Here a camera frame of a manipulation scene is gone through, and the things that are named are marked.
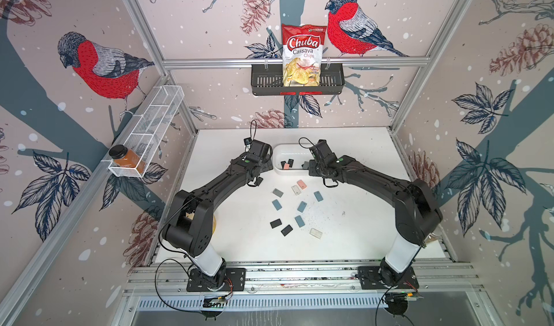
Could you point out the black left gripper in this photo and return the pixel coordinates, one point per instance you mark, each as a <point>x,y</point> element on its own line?
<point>267,163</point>

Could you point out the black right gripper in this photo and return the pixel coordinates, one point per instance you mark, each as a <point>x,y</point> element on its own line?
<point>313,161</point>

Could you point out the blue eraser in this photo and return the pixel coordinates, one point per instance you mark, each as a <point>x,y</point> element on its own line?
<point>302,206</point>
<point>276,204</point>
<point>318,196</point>
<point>299,221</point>

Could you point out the white eraser bottom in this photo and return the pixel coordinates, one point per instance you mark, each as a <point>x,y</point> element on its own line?
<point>316,233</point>

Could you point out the white eraser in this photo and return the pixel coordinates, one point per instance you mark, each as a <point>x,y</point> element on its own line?
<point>316,233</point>
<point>296,190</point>

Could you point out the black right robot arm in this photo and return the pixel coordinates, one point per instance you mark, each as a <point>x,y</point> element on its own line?
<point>417,213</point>

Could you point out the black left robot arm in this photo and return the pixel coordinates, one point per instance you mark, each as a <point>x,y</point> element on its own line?
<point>191,221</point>

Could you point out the white storage box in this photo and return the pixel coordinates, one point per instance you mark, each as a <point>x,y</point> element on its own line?
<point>284,152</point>

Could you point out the grey eraser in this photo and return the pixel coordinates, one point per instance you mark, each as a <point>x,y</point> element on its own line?
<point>278,193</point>

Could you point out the white eraser upper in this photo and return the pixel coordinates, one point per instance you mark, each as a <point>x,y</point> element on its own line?
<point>296,190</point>

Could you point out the black eraser bottom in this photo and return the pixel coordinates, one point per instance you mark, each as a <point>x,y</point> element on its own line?
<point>288,229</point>

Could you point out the Chuba cassava chips bag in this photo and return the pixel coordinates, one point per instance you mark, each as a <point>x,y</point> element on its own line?
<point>302,54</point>

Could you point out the orange spice jar black lid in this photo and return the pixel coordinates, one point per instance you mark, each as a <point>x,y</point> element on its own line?
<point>126,158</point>

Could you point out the black wire wall basket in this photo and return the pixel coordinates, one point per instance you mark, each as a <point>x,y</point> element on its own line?
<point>281,80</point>

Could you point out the clear acrylic wall shelf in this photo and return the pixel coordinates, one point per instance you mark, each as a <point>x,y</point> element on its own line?
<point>150,129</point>

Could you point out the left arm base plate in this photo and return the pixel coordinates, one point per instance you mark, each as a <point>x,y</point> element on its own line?
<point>229,279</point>

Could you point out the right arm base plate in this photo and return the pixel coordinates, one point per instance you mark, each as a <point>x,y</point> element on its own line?
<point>375,278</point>

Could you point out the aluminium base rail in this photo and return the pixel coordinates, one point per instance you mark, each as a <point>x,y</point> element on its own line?
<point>433,275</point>

